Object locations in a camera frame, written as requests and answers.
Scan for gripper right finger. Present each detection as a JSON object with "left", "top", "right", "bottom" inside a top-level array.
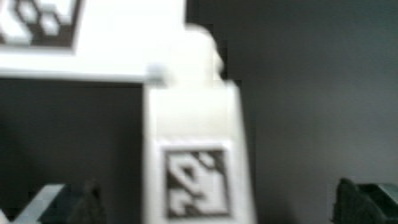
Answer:
[{"left": 333, "top": 178, "right": 398, "bottom": 224}]

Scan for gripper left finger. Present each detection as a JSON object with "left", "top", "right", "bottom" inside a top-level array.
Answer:
[{"left": 4, "top": 180, "right": 109, "bottom": 224}]

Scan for white chair leg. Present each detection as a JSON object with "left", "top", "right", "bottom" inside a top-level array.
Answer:
[{"left": 143, "top": 24, "right": 258, "bottom": 224}]

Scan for flat white tagged base plate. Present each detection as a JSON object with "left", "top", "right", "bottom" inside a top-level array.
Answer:
[{"left": 0, "top": 0, "right": 187, "bottom": 83}]

